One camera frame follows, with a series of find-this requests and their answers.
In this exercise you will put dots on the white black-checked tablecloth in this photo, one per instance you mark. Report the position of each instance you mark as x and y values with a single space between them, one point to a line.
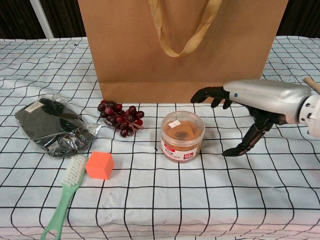
160 200

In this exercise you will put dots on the orange cube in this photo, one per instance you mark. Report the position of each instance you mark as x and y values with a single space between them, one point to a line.
98 166

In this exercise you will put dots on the white partition frame post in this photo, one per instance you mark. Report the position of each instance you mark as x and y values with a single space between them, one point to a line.
43 20

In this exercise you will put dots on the black item in clear packet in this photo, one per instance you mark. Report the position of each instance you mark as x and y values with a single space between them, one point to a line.
45 120

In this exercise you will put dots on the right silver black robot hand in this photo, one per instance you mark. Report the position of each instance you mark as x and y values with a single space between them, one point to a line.
265 97

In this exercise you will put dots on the brown paper shopping bag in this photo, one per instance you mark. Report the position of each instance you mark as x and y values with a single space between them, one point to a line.
175 62

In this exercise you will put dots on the wooden stick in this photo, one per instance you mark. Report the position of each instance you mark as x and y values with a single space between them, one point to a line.
313 86

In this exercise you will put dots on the dark red grape bunch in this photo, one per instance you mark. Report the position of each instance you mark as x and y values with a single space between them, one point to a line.
125 118

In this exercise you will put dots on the green white-bristle brush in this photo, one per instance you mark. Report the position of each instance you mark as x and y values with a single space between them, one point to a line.
67 190

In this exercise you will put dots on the clear jar of rubber bands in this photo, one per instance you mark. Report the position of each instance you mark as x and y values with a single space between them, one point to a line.
182 140

